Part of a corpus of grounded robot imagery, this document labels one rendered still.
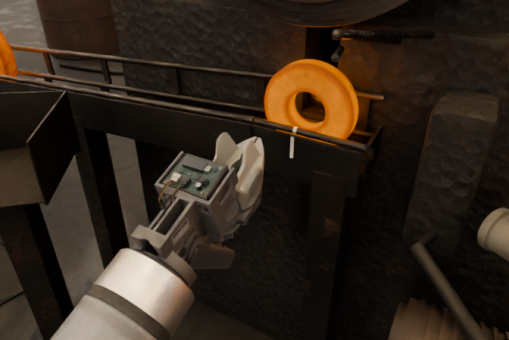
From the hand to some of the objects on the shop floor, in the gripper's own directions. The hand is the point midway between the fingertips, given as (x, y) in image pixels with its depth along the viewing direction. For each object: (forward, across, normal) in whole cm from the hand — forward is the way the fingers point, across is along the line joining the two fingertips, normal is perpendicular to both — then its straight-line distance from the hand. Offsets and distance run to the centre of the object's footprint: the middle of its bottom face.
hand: (254, 149), depth 55 cm
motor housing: (-20, -32, +72) cm, 82 cm away
